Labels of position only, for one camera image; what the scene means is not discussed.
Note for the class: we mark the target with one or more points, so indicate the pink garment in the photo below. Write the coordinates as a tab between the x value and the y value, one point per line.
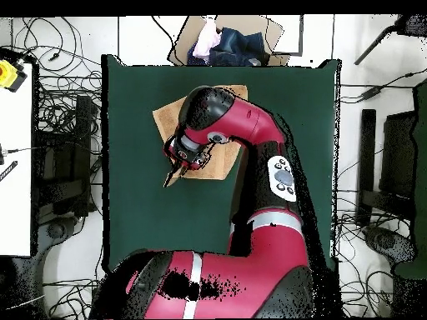
206	40

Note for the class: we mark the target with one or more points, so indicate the brown cardboard box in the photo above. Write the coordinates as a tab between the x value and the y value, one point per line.
267	33

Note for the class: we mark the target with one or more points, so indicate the yellow emergency stop button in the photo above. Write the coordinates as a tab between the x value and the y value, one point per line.
8	75

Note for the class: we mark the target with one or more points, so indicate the green cloth covered table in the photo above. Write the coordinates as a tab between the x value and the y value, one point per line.
421	166

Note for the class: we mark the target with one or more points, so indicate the black stand base with caster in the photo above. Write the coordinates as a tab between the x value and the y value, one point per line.
385	240
55	230

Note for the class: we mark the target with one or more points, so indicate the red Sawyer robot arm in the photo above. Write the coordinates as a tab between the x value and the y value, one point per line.
267	260

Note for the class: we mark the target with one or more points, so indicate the orange terry towel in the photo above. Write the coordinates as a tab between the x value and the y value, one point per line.
166	120

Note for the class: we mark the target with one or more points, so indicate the black tripod leg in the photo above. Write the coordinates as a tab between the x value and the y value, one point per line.
413	25

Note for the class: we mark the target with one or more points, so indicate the dark green table cloth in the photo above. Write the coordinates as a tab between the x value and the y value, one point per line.
150	216

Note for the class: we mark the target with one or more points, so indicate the blue denim jeans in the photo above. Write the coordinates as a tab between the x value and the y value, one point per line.
240	46

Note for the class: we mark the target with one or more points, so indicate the black flat tool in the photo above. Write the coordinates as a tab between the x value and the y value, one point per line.
8	170

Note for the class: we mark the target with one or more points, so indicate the black frame stand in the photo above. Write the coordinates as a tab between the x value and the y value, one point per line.
81	133

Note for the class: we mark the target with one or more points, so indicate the white desk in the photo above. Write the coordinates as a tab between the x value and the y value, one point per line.
15	200

